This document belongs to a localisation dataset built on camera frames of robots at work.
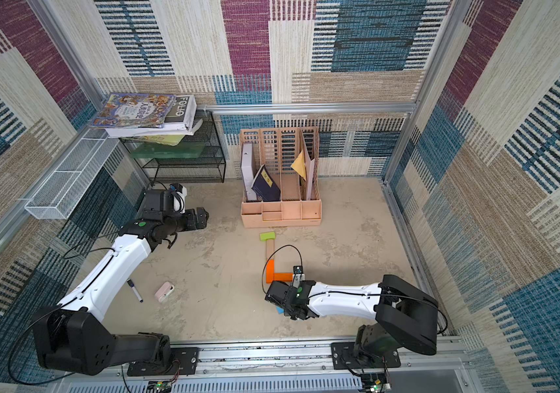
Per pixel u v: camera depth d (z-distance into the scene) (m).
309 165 0.86
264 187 1.05
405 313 0.45
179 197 0.67
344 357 0.73
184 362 0.73
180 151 0.94
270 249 0.97
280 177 1.08
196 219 0.74
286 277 0.88
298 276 0.77
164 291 0.85
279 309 0.83
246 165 0.98
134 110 0.81
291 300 0.64
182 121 0.80
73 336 0.40
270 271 0.89
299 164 0.91
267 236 1.00
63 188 0.73
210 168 1.19
